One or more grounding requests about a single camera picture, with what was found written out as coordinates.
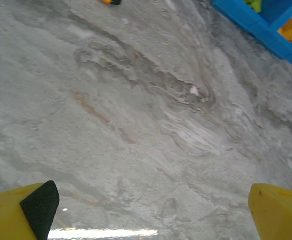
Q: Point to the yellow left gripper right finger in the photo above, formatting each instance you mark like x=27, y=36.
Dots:
x=281, y=215

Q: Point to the green long lego brick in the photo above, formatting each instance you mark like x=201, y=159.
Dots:
x=254, y=4

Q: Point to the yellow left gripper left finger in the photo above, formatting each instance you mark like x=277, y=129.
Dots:
x=8, y=217

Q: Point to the blue divided plastic bin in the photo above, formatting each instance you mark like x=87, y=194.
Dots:
x=258, y=25

